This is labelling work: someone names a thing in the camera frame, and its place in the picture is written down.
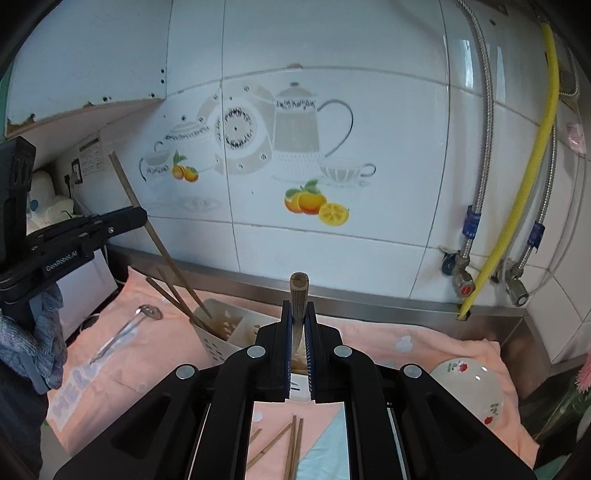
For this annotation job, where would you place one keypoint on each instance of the wall power socket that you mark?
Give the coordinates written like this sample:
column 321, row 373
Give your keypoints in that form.
column 76, row 172

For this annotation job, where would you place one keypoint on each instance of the wooden chopstick two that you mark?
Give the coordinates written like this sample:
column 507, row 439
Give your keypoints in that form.
column 176, row 295

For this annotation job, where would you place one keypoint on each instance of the wooden chopstick three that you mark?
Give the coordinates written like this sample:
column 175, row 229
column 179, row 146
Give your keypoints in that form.
column 153, row 234

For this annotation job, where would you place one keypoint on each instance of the wooden chopstick eight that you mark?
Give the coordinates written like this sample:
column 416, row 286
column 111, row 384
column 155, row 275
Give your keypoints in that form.
column 299, row 284

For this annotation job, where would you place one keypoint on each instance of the grey gloved left hand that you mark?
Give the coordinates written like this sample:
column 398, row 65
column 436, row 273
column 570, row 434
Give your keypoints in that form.
column 37, row 353

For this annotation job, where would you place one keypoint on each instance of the red handled valve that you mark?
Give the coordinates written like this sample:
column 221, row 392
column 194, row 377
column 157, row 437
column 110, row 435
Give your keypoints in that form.
column 455, row 267

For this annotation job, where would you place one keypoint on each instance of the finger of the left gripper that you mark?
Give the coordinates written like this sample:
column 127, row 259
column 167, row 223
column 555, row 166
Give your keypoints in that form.
column 122, row 228
column 128, row 217

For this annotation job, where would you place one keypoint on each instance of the wooden chopstick four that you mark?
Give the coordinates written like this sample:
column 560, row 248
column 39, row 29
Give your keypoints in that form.
column 254, row 435

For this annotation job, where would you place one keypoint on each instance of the metal spoon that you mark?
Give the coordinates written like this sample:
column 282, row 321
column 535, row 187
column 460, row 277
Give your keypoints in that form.
column 145, row 311

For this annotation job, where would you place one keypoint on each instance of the pink towel mat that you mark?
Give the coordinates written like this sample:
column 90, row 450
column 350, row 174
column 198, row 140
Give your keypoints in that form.
column 93, row 396

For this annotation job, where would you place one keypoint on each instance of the white microwave oven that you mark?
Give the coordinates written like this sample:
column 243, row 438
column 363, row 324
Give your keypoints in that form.
column 83, row 290

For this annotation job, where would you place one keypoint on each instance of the wooden chopstick six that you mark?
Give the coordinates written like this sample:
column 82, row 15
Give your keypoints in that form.
column 290, row 449

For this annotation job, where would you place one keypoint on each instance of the cream utensil holder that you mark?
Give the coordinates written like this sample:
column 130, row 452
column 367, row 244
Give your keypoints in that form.
column 231, row 329

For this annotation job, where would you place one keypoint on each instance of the metal angle valve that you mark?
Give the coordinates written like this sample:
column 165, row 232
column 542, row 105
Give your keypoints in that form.
column 509, row 274

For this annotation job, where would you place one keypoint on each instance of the wooden chopstick one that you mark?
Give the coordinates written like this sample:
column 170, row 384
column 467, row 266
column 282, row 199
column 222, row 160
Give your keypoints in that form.
column 177, row 304

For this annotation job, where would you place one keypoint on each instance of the pink brush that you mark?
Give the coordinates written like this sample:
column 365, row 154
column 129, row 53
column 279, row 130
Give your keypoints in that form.
column 582, row 381

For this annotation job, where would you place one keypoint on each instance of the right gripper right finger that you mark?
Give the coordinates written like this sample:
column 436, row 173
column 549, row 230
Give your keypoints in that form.
column 401, row 424

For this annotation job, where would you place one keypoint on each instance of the wall notice sticker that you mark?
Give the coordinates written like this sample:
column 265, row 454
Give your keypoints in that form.
column 91, row 156

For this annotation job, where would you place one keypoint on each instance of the white floral plate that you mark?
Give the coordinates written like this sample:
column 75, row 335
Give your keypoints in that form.
column 475, row 386

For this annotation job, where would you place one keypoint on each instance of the wooden chopstick seven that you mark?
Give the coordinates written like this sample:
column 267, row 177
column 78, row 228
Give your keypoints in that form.
column 297, row 449

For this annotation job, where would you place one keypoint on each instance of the wooden chopstick five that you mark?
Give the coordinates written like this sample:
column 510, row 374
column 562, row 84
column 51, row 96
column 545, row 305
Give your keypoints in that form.
column 256, row 458

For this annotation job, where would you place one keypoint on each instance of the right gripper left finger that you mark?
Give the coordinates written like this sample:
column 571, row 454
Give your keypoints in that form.
column 194, row 424

